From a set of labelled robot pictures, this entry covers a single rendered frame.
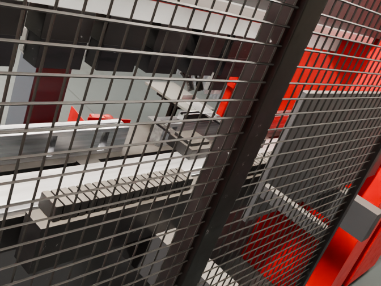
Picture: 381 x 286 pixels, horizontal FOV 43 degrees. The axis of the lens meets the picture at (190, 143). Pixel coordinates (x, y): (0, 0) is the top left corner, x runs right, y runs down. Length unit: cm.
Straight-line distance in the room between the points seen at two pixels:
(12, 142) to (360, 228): 142
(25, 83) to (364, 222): 164
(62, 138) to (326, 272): 176
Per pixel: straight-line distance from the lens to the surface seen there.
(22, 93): 243
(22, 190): 115
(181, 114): 187
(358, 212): 214
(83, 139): 155
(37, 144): 146
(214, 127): 203
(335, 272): 276
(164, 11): 151
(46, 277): 183
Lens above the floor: 161
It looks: 22 degrees down
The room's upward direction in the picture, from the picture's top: 22 degrees clockwise
